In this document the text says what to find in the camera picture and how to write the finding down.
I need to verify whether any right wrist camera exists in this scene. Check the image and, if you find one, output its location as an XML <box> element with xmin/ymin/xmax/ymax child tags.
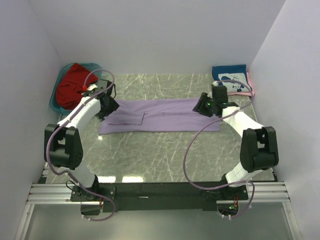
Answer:
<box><xmin>211</xmin><ymin>81</ymin><xmax>228</xmax><ymax>104</ymax></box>

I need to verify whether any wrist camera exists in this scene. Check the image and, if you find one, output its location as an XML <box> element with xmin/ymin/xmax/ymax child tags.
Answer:
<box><xmin>211</xmin><ymin>81</ymin><xmax>228</xmax><ymax>104</ymax></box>
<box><xmin>82</xmin><ymin>79</ymin><xmax>117</xmax><ymax>98</ymax></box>

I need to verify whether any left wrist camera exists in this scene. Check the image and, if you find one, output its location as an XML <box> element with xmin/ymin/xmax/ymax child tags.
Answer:
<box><xmin>82</xmin><ymin>79</ymin><xmax>117</xmax><ymax>98</ymax></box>

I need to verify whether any teal plastic basket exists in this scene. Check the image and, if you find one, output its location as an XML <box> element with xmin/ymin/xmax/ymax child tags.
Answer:
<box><xmin>49</xmin><ymin>62</ymin><xmax>101</xmax><ymax>115</ymax></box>

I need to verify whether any black base beam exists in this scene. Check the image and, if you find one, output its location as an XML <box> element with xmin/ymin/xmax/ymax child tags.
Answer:
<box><xmin>69</xmin><ymin>181</ymin><xmax>251</xmax><ymax>213</ymax></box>

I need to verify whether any lilac purple t-shirt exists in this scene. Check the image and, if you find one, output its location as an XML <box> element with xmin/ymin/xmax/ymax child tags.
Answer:
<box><xmin>98</xmin><ymin>98</ymin><xmax>217</xmax><ymax>135</ymax></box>

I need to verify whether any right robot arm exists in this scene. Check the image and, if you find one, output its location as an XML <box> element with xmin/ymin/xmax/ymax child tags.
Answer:
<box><xmin>191</xmin><ymin>92</ymin><xmax>279</xmax><ymax>200</ymax></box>

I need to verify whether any aluminium frame rail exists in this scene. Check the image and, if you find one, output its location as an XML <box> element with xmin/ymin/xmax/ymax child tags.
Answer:
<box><xmin>14</xmin><ymin>114</ymin><xmax>301</xmax><ymax>238</ymax></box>

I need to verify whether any folded pink t-shirt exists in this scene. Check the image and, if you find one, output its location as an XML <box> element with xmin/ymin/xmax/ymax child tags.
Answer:
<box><xmin>217</xmin><ymin>72</ymin><xmax>254</xmax><ymax>97</ymax></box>

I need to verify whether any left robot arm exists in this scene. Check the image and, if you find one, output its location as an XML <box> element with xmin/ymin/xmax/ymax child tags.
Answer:
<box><xmin>44</xmin><ymin>93</ymin><xmax>119</xmax><ymax>201</ymax></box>

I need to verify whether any red t-shirt in basket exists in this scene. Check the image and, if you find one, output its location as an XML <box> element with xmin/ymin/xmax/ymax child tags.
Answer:
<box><xmin>55</xmin><ymin>63</ymin><xmax>98</xmax><ymax>110</ymax></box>

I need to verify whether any folded blue printed t-shirt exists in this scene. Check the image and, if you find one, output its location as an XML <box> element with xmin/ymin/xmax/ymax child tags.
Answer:
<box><xmin>211</xmin><ymin>64</ymin><xmax>253</xmax><ymax>96</ymax></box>

